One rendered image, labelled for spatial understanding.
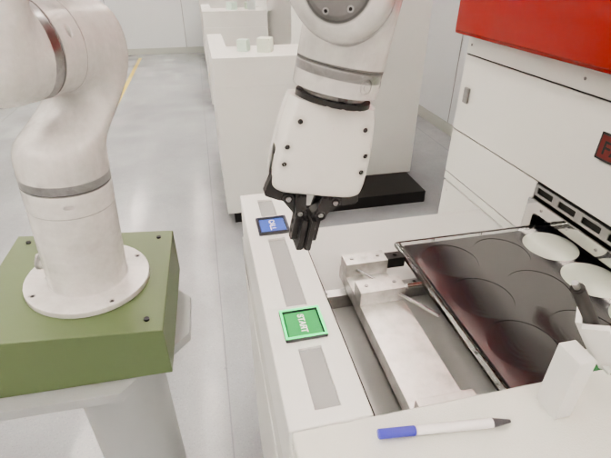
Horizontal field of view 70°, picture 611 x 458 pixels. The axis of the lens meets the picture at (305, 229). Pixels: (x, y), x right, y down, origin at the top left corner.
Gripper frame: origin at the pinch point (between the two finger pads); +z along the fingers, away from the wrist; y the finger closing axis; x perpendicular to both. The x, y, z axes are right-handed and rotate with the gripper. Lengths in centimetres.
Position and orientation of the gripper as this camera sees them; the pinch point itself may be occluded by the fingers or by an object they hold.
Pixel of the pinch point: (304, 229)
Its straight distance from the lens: 50.2
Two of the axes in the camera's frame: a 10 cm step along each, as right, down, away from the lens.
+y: -9.6, -0.6, -2.8
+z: -1.9, 8.6, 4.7
